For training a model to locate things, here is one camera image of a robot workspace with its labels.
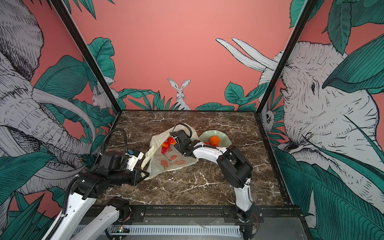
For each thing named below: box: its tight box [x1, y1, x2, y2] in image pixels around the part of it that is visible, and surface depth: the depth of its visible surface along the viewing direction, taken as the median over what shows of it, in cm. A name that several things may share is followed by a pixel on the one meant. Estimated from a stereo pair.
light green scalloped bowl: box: [198, 129, 233, 148], surface depth 103 cm
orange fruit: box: [209, 135, 220, 146], surface depth 100 cm
